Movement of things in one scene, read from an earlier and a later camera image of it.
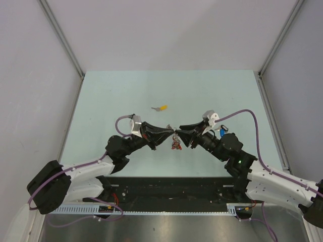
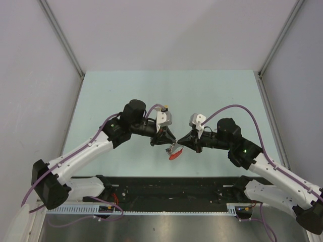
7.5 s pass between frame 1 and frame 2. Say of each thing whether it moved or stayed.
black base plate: stayed
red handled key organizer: moved
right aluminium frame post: stayed
